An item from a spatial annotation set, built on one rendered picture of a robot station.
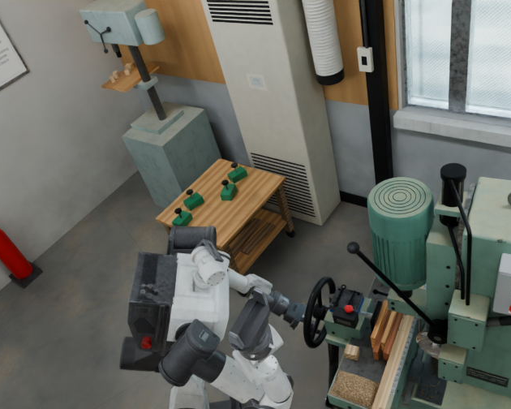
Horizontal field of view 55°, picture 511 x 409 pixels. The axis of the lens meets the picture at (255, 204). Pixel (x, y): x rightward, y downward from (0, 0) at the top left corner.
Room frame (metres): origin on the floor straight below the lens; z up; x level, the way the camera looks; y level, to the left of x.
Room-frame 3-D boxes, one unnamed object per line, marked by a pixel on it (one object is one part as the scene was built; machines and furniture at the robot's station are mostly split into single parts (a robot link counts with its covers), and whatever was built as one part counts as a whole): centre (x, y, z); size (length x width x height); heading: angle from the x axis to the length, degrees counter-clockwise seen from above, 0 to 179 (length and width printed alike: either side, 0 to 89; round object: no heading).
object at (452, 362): (0.71, -0.43, 1.02); 0.09 x 0.07 x 0.12; 141
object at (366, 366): (0.98, -0.27, 0.87); 0.61 x 0.30 x 0.06; 141
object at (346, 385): (0.77, -0.13, 0.92); 0.14 x 0.09 x 0.04; 51
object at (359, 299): (1.03, -0.20, 0.99); 0.13 x 0.11 x 0.06; 141
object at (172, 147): (3.23, 0.45, 0.79); 0.62 x 0.48 x 1.58; 43
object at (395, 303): (0.93, -0.40, 1.03); 0.14 x 0.07 x 0.09; 51
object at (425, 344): (0.77, -0.40, 1.02); 0.12 x 0.03 x 0.12; 51
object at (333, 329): (1.03, -0.20, 0.91); 0.15 x 0.14 x 0.09; 141
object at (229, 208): (2.41, 0.20, 0.32); 0.66 x 0.57 x 0.64; 131
